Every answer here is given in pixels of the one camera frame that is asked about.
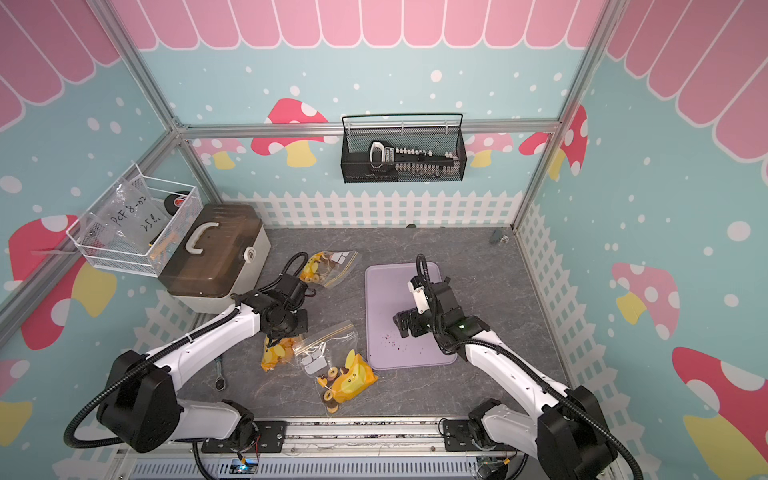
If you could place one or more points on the aluminium front rail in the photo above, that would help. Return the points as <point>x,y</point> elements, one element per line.
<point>335,448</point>

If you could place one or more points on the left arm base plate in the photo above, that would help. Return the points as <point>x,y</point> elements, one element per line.
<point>259,437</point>

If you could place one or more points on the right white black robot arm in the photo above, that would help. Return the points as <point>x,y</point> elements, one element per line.
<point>564,429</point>

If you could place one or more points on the socket wrench set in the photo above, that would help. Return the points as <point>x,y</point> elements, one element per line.
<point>384,158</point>

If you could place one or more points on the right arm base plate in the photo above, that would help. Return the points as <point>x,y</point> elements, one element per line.
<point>464,435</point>

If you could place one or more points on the small clear object in corner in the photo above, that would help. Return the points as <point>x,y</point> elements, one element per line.
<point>498,237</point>

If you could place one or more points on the black mesh wall basket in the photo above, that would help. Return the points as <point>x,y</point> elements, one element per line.
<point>439,132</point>

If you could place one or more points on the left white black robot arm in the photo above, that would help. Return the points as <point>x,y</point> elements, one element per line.
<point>139,405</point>

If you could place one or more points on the brown lidded storage box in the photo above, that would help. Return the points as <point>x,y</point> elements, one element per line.
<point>222,254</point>

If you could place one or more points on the white wire wall basket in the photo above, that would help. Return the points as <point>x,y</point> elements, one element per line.
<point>104,250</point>

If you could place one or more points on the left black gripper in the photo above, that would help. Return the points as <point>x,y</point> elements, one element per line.
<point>301,327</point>

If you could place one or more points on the black tape roll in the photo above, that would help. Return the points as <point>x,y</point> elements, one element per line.
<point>173,202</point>

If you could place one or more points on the clear labelled plastic bag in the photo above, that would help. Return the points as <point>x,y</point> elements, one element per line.
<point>130,212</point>

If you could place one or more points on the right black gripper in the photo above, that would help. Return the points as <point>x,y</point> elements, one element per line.
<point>413,316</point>

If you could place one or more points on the ziploc bag with cookies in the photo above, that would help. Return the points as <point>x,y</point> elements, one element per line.
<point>286,351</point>
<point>327,269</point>
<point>331,359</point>

